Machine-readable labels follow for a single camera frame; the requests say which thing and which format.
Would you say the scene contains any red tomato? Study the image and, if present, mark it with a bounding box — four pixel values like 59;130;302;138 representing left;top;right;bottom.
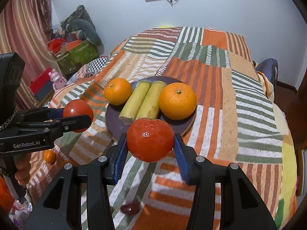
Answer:
126;118;175;163
62;99;94;133

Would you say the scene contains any small mandarin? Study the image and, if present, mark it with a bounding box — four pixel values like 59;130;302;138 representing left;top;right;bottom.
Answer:
43;150;57;165

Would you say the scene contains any dark red grape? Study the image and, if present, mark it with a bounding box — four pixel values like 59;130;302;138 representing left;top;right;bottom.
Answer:
120;203;140;216

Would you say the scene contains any medium orange with sticker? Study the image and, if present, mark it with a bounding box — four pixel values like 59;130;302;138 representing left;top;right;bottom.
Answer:
104;78;132;106

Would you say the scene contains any large orange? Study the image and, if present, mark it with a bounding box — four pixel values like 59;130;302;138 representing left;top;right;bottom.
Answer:
158;83;197;121

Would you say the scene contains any person's hand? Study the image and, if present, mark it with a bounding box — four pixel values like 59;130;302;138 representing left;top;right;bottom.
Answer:
15;153;32;186

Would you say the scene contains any red and grey box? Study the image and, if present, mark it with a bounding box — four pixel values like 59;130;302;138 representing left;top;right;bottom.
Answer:
29;67;53;101

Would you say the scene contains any pink toy figure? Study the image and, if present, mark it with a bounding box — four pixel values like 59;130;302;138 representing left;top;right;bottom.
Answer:
48;69;67;91

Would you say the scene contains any purple ceramic plate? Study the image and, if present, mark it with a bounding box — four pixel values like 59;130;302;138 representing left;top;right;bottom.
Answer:
105;76;196;141

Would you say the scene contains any checkered cloth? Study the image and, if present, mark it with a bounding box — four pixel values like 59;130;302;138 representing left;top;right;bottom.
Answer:
85;57;108;77

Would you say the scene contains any red fabric item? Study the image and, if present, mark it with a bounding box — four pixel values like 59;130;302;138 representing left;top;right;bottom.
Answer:
47;37;67;55

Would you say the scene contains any left banana piece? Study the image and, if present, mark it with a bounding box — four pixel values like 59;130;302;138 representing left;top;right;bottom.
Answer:
119;81;151;126

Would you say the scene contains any banana piece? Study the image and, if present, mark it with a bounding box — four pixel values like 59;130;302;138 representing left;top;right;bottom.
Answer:
136;80;167;119
119;81;151;126

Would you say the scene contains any green cardboard box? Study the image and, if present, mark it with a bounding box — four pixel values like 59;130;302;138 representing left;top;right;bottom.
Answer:
57;40;99;75

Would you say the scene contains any patchwork striped bedspread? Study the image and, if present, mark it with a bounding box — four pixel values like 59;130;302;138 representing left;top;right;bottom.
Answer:
28;26;297;229

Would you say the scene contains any striped curtain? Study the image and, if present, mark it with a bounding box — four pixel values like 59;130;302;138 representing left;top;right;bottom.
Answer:
1;0;58;109

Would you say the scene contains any grey plush cushion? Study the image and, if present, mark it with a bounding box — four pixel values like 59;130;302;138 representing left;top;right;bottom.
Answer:
68;19;102;46

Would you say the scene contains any right banana piece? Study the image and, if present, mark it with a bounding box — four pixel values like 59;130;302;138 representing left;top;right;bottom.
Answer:
136;80;167;119

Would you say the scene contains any dark patterned pillow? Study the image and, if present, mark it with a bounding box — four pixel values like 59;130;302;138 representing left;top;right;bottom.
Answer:
60;5;95;30

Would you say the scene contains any blue bag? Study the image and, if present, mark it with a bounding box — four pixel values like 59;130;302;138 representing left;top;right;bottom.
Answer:
255;58;279;88

